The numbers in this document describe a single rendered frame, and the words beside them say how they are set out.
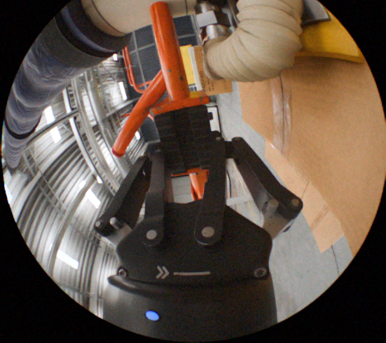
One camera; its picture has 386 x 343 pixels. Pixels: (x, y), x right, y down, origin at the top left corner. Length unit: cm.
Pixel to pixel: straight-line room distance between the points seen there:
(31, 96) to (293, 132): 43
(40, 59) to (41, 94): 10
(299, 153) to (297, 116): 5
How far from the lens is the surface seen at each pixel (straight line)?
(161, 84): 16
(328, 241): 80
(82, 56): 20
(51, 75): 24
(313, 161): 16
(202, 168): 15
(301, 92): 16
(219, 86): 162
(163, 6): 17
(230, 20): 20
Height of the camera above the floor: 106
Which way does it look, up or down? 5 degrees up
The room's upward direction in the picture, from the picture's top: 100 degrees counter-clockwise
